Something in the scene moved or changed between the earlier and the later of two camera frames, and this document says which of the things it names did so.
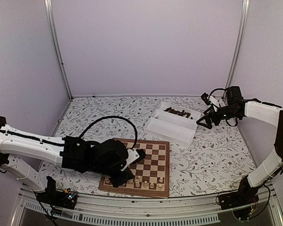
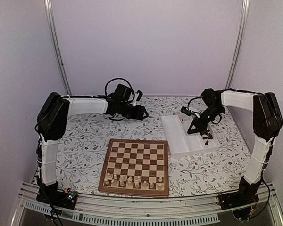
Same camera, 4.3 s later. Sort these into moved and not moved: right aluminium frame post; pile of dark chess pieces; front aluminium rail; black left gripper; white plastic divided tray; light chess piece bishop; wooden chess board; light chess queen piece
Moved: black left gripper; white plastic divided tray; pile of dark chess pieces
Not moved: right aluminium frame post; wooden chess board; light chess queen piece; front aluminium rail; light chess piece bishop
